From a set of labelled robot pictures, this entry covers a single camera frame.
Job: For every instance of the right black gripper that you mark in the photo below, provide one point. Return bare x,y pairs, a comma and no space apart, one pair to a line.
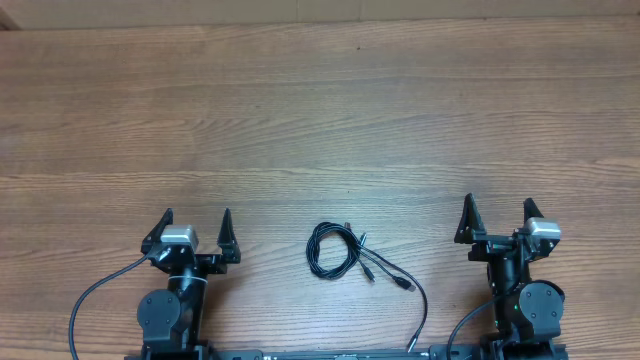
470,231

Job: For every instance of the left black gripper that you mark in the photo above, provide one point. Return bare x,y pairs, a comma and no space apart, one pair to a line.
225,240

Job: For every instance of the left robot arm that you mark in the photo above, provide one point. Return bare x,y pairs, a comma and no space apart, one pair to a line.
171,318

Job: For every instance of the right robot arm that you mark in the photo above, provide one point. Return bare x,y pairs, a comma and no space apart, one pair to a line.
527,313

